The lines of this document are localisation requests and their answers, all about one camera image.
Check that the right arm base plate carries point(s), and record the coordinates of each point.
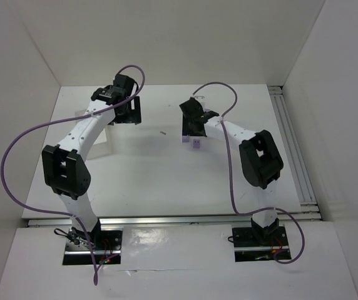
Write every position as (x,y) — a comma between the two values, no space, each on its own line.
(247,248)

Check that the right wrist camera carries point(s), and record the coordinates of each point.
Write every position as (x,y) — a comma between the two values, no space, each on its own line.
(199,98)

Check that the aluminium side rail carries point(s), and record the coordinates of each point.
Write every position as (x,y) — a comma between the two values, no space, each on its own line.
(309,207)

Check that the white perforated box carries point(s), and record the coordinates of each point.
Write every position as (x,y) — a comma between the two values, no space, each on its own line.
(99,140)

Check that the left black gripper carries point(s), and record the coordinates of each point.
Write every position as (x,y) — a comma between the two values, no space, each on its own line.
(132,113)

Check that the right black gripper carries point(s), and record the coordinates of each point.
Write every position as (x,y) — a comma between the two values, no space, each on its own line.
(193,125)

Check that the purple window block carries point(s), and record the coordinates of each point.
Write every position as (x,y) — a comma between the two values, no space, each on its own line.
(196,143)

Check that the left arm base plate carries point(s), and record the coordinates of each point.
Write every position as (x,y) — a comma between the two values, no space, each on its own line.
(107,250)

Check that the aluminium front rail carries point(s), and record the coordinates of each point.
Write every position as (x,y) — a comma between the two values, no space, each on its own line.
(145,221)

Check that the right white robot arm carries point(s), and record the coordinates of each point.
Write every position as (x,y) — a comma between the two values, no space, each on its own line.
(260,160)

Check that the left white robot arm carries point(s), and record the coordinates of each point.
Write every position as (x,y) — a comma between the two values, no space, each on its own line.
(64,167)

